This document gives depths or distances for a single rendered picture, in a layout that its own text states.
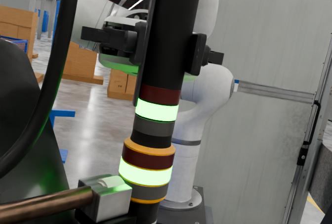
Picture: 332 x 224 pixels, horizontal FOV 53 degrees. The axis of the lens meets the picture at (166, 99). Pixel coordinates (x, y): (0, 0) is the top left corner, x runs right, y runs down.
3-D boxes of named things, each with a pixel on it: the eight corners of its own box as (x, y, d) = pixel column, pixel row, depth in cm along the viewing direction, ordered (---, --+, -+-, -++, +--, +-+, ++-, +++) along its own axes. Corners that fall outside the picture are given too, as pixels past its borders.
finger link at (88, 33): (131, 47, 37) (163, 54, 33) (65, 35, 32) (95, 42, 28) (132, 36, 37) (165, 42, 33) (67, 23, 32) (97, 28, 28)
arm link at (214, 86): (167, 130, 108) (180, 57, 105) (224, 143, 104) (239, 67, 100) (156, 138, 97) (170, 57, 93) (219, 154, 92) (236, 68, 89)
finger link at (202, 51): (203, 72, 32) (229, 81, 26) (172, 67, 32) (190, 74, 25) (210, 39, 32) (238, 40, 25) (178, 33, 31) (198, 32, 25)
